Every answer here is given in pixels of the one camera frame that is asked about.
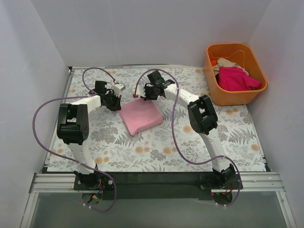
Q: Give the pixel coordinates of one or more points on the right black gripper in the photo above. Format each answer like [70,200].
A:
[149,92]

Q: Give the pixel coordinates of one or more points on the light pink t shirt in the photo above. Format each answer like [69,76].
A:
[139,115]

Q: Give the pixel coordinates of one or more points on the aluminium frame rail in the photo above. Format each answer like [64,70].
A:
[159,200]

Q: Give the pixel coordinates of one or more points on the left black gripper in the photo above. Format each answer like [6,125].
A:
[114,102]

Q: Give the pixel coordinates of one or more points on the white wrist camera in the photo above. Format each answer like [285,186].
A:
[138,91]
[118,88]

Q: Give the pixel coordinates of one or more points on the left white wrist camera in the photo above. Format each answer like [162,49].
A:
[118,88]

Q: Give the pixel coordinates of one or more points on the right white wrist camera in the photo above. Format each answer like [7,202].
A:
[138,91]

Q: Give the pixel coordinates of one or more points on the beige garment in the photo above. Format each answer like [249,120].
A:
[222,62]

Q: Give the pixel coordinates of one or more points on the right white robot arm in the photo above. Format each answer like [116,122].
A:
[203,120]

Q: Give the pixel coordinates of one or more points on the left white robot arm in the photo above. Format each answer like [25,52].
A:
[73,127]

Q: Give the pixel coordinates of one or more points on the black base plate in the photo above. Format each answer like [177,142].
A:
[160,185]

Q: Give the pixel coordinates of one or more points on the magenta t shirt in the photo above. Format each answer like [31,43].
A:
[234,79]

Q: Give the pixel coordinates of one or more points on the orange plastic bin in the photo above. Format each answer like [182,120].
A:
[243,56]

